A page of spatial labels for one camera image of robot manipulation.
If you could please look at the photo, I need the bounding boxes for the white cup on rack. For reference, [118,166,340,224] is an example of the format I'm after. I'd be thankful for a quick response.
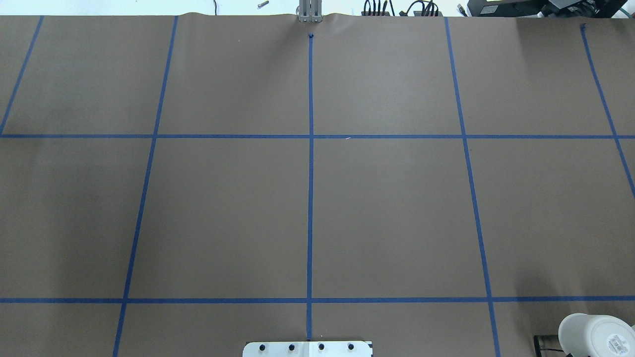
[558,313,635,357]

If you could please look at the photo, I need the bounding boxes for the black usb hub upper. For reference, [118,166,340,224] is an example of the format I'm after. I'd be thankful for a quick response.
[361,0,395,16]

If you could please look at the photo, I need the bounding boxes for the black usb hub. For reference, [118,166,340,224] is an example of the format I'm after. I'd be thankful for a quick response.
[399,0,443,17]
[361,0,395,16]

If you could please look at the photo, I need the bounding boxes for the black usb hub lower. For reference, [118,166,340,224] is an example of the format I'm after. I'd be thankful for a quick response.
[399,0,443,17]

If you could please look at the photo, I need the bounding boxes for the black laptop monitor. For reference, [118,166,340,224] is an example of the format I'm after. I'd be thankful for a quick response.
[467,0,627,18]

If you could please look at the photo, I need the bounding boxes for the aluminium frame post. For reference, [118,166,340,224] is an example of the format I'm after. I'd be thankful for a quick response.
[297,0,323,23]

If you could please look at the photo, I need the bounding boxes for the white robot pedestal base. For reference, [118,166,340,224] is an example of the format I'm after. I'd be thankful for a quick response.
[242,341,374,357]

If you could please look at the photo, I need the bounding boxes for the black wire cup rack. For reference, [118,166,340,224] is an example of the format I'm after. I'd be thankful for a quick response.
[533,335,569,357]

